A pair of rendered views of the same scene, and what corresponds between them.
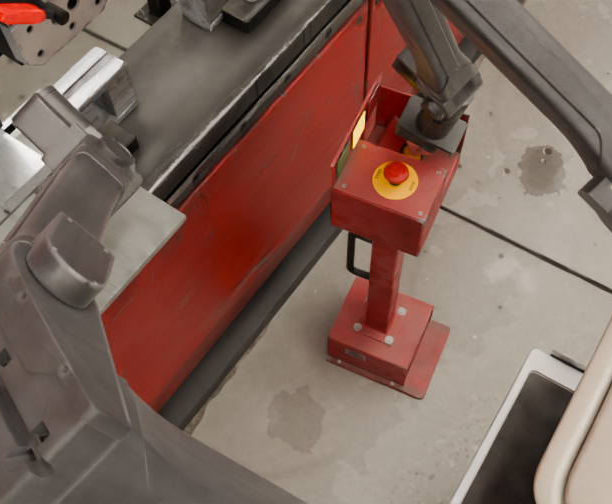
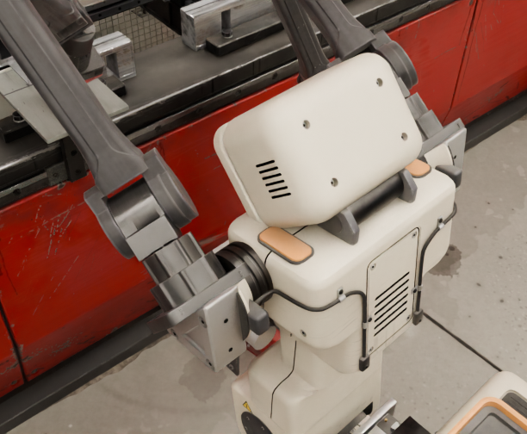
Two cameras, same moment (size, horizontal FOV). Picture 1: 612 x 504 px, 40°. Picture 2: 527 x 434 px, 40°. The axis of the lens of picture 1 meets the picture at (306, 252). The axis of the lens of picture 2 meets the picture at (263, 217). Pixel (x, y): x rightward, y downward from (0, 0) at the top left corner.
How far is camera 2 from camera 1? 0.65 m
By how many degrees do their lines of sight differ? 18
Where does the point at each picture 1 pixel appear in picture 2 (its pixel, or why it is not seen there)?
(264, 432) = (176, 380)
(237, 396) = (166, 351)
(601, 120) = (341, 24)
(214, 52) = (193, 61)
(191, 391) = (133, 335)
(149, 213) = (108, 101)
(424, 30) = (292, 19)
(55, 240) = not seen: outside the picture
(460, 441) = not seen: hidden behind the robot
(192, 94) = (170, 77)
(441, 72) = (308, 61)
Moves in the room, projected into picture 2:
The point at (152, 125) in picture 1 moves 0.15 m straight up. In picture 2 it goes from (139, 86) to (132, 30)
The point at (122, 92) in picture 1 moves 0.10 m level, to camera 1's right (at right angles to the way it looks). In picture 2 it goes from (126, 60) to (166, 66)
